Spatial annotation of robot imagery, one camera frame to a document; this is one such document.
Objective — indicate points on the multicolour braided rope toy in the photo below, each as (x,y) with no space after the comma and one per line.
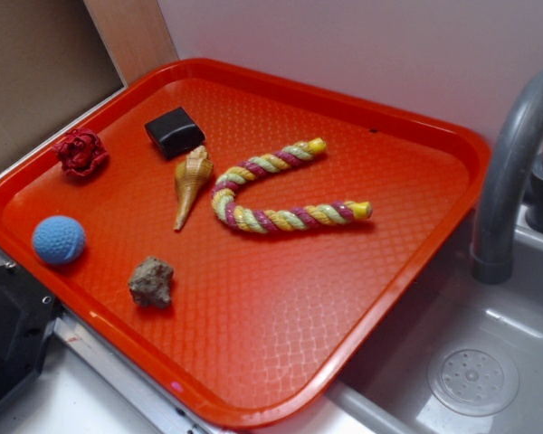
(309,217)

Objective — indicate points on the grey plastic sink basin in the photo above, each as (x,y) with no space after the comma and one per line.
(385,385)

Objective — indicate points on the grey brown rock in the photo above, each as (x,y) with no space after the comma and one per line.
(150,283)

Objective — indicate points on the round sink drain cover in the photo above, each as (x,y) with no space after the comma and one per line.
(472,380)

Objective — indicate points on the crumpled red paper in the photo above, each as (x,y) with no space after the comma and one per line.
(80,152)

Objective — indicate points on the grey curved faucet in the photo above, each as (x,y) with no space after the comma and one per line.
(515,170)

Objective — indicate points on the blue dimpled ball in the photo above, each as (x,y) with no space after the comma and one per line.
(58,240)

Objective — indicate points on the brown cardboard panel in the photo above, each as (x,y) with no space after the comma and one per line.
(53,68)

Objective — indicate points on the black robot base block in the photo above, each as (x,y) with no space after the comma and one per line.
(28,310)

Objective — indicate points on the black rectangular block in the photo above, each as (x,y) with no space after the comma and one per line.
(175,133)

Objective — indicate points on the orange plastic tray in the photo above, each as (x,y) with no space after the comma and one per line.
(258,325)

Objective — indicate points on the tan spiral seashell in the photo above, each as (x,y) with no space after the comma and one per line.
(190,177)

